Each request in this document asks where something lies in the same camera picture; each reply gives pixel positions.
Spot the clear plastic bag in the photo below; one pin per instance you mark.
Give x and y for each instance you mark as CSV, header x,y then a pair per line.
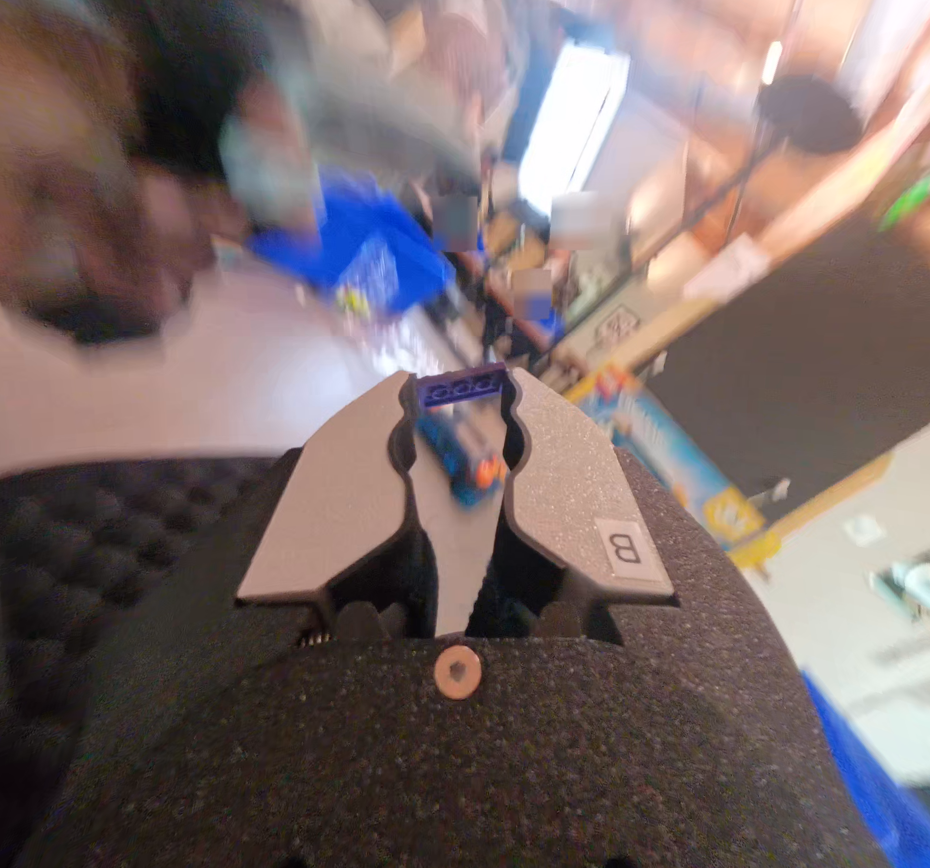
x,y
374,265

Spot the blue brick game controller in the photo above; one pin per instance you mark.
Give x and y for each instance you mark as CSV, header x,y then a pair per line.
x,y
450,461

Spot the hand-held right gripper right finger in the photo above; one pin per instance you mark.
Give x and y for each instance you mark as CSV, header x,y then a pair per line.
x,y
574,490

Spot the blue plastic bin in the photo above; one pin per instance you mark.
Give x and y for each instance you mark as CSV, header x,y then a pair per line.
x,y
349,221

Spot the purple toy brick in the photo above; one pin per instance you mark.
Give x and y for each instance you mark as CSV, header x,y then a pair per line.
x,y
461,390

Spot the green yellow brick pieces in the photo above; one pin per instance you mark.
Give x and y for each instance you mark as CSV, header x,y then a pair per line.
x,y
354,300

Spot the toy set box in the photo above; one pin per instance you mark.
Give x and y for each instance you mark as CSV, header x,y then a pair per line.
x,y
654,439

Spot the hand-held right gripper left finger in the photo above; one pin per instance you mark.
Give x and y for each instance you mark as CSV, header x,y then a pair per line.
x,y
334,497

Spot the black partition panel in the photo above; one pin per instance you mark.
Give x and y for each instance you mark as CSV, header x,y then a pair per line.
x,y
799,359

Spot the black cushioned mat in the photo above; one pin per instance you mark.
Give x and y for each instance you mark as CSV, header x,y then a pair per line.
x,y
109,534

